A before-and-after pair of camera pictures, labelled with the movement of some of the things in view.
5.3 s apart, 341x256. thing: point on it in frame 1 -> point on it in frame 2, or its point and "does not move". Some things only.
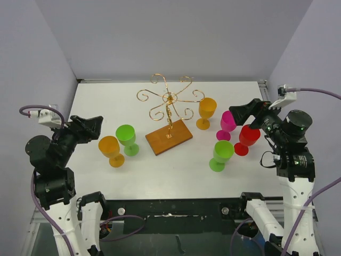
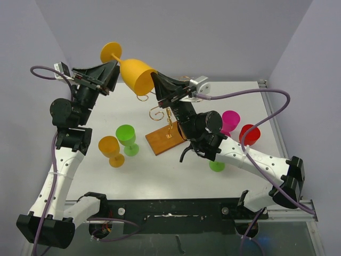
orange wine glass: (109, 146) does not move
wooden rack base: (160, 142) does not move
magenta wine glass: (227, 125) does not move
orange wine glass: (207, 106) -> (137, 74)
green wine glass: (126, 134) does not move
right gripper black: (241, 112) -> (172, 94)
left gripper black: (84, 129) -> (97, 75)
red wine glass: (248, 137) does not move
